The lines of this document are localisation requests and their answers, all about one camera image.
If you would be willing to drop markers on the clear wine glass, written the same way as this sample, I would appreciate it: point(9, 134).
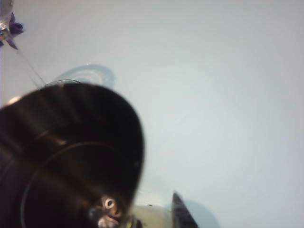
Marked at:
point(95, 73)

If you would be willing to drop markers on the gold metal jigger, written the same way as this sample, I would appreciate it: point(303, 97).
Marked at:
point(71, 142)

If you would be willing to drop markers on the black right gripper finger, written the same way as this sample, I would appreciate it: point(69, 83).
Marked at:
point(183, 213)

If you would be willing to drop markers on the purple object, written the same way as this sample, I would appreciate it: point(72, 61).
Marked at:
point(16, 26)

